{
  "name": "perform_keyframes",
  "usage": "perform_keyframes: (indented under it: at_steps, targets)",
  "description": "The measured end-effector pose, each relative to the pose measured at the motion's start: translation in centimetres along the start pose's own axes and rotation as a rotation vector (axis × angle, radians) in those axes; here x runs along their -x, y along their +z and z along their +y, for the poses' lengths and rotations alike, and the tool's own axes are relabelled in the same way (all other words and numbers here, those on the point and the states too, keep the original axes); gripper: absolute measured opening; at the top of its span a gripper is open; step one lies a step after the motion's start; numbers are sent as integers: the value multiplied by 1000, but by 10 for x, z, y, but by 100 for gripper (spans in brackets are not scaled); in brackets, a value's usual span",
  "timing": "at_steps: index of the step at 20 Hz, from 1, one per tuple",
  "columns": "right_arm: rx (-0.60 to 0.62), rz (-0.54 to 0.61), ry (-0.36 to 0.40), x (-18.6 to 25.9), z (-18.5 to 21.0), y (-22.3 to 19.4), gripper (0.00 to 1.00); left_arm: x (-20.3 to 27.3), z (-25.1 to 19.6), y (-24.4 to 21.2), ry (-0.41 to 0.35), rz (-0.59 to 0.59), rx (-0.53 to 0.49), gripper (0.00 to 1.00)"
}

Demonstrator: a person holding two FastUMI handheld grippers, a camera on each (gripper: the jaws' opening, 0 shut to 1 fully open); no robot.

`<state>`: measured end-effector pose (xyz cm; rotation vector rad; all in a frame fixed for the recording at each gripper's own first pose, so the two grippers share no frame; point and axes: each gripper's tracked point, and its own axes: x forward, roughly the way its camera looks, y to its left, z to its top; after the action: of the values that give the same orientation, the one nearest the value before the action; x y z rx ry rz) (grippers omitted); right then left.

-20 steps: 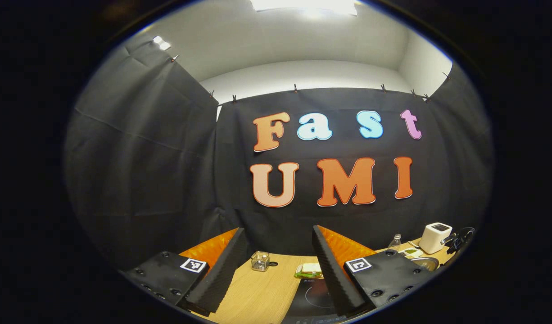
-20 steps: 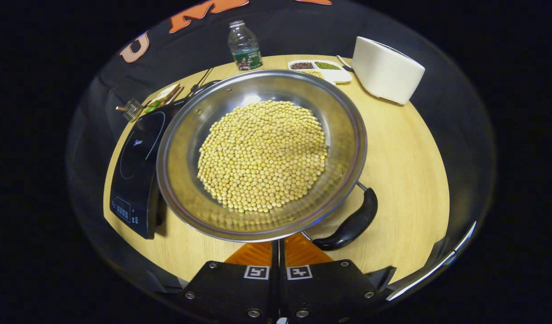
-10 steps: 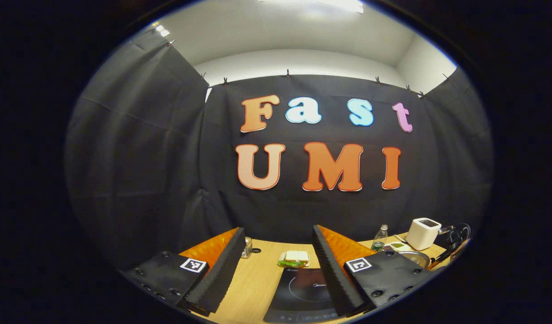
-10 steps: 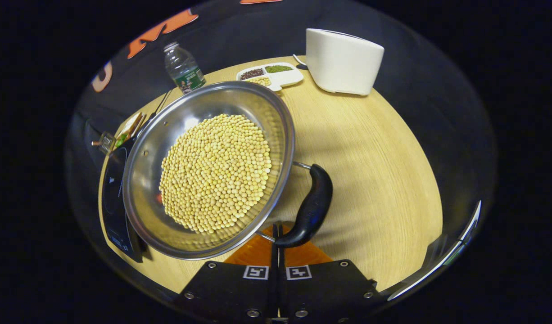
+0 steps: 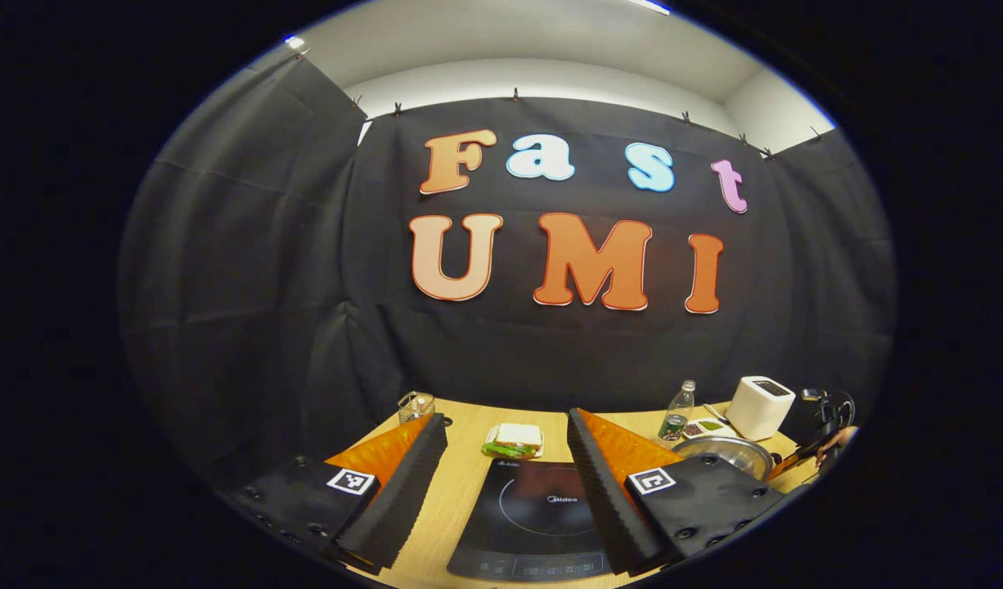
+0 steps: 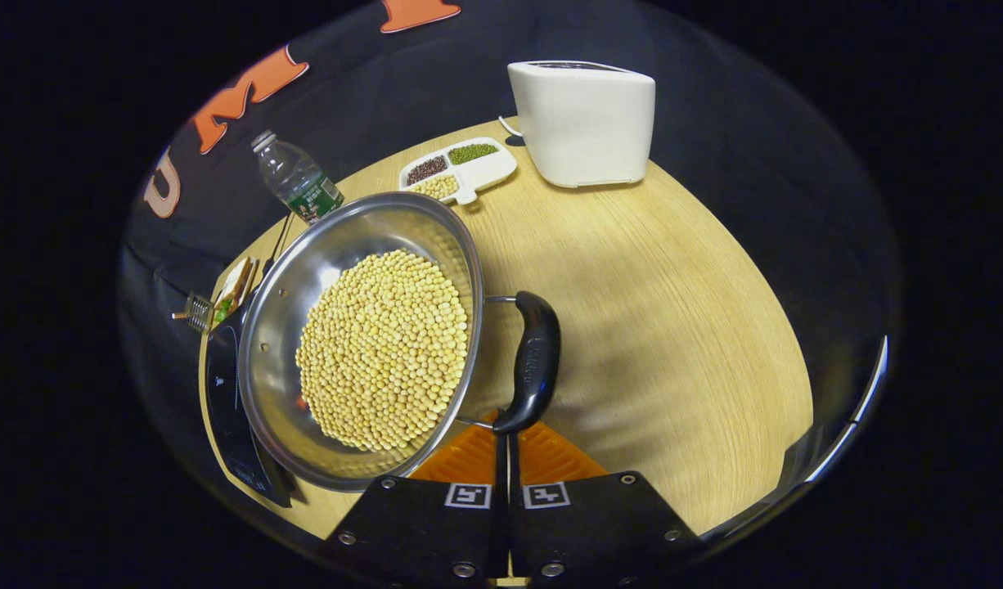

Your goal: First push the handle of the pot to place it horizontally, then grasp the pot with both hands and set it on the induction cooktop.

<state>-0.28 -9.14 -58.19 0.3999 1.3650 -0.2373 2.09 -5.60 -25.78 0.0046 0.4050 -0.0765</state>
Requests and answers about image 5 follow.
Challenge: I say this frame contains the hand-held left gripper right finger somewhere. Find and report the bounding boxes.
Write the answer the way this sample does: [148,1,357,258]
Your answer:
[567,407,789,576]

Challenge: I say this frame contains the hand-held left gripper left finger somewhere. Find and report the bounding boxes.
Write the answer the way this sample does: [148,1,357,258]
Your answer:
[219,411,450,576]

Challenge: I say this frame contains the stainless steel pot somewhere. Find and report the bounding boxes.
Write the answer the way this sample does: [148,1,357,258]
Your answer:
[671,435,777,483]

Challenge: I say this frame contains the black induction cooktop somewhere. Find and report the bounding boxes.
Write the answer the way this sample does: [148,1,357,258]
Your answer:
[446,459,614,584]

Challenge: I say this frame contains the white toaster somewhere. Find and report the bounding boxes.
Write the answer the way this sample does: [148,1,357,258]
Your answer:
[726,375,797,443]

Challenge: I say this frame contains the white divided plate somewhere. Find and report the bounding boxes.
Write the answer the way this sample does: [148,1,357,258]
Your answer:
[682,417,739,442]

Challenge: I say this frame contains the sandwich with lettuce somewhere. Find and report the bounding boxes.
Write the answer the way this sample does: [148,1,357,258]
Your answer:
[480,422,546,461]

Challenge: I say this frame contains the clear plastic water bottle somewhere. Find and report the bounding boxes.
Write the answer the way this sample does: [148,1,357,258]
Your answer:
[656,380,698,443]

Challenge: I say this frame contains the row of backdrop clips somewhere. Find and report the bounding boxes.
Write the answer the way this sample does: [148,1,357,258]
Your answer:
[350,87,825,160]

